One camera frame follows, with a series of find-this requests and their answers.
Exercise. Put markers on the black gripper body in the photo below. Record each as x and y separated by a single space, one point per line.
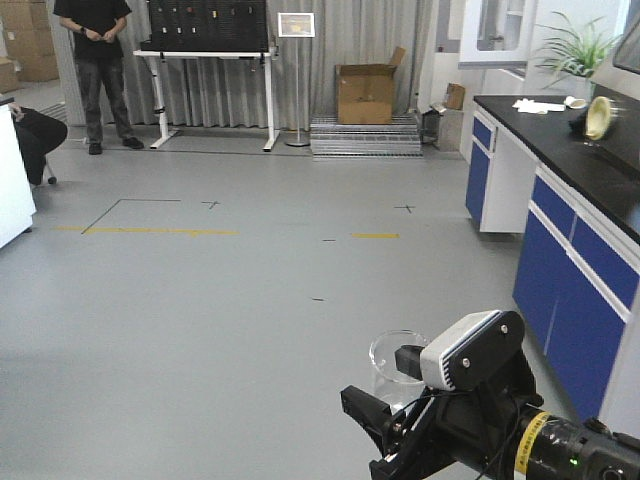
481 428

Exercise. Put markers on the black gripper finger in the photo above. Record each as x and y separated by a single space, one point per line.
407 359
373 415

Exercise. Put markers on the clear glass beaker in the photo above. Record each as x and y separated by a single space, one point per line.
390 385

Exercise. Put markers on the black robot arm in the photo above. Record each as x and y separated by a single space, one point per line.
550 448

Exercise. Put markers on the metal grating platform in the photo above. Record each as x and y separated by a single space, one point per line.
331 140

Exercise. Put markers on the blue white lab counter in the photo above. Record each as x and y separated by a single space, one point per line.
577 281

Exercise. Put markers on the open cardboard box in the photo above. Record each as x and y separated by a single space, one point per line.
365 92

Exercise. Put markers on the small cardboard box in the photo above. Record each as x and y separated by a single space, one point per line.
454 96

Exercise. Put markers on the white gloves on counter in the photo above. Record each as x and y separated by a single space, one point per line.
525 105

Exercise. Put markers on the cream round object on counter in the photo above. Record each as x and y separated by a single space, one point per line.
599 118

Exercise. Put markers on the grey curtain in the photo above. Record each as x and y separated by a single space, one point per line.
346 32

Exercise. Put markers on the green potted plant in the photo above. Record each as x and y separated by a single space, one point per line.
568 56

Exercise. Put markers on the sign on metal stand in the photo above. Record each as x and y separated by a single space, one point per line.
297 26

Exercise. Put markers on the white standing desk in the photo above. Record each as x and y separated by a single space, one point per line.
212 77

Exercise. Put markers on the black pegboard panel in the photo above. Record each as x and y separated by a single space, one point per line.
207 26

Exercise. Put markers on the seated person in black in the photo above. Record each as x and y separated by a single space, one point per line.
37 135

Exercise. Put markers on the standing person in black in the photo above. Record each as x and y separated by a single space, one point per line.
98 57

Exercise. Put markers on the stacked cardboard boxes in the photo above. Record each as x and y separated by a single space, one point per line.
27 36

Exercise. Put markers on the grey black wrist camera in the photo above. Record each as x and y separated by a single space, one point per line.
471 350

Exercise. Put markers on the white wall cabinet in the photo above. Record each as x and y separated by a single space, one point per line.
496 34

